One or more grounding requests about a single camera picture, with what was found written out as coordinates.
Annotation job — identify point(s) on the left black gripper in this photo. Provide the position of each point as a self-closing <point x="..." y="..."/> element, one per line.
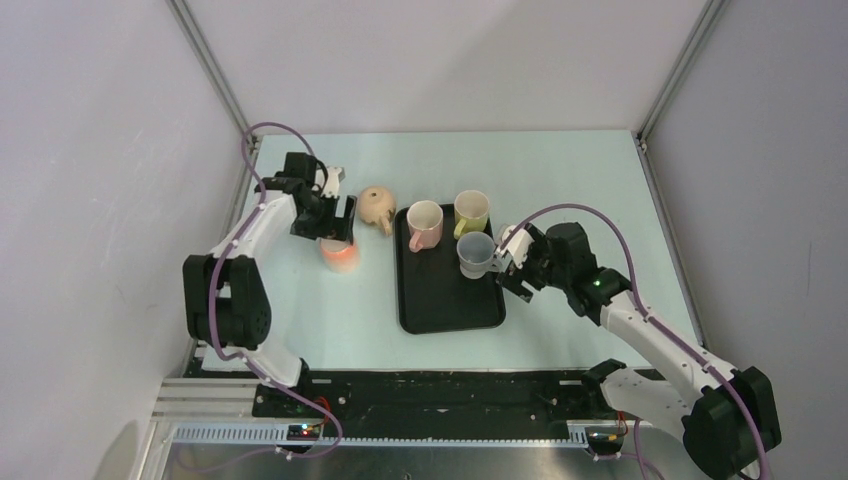
<point x="338" y="227"/>

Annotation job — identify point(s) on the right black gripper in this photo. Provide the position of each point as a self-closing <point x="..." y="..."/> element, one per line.
<point x="539" y="245"/>

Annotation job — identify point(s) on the orange translucent cup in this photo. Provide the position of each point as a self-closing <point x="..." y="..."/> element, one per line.
<point x="339" y="256"/>

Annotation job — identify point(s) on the clear glass mug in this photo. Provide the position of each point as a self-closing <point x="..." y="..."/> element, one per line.
<point x="476" y="255"/>

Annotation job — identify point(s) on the yellow mug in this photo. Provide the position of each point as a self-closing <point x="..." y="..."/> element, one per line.
<point x="471" y="211"/>

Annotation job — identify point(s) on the pink mug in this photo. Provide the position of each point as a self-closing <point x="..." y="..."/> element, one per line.
<point x="425" y="224"/>

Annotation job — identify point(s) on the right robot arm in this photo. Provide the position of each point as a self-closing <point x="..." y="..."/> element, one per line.
<point x="656" y="344"/>

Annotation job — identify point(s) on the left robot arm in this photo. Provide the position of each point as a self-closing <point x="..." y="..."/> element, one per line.
<point x="226" y="302"/>

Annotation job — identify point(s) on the black rectangular tray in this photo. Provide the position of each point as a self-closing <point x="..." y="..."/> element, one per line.
<point x="433" y="295"/>

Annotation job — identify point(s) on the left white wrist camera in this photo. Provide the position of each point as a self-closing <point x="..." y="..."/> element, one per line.
<point x="333" y="178"/>

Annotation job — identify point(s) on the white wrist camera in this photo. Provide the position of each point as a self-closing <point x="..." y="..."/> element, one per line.
<point x="333" y="178"/>
<point x="516" y="246"/>

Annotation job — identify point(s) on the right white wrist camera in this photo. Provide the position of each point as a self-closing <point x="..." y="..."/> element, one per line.
<point x="516" y="246"/>

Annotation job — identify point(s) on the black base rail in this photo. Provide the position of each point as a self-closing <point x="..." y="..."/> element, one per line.
<point x="443" y="405"/>

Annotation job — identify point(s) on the aluminium frame rail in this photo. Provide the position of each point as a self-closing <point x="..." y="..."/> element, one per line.
<point x="208" y="409"/>

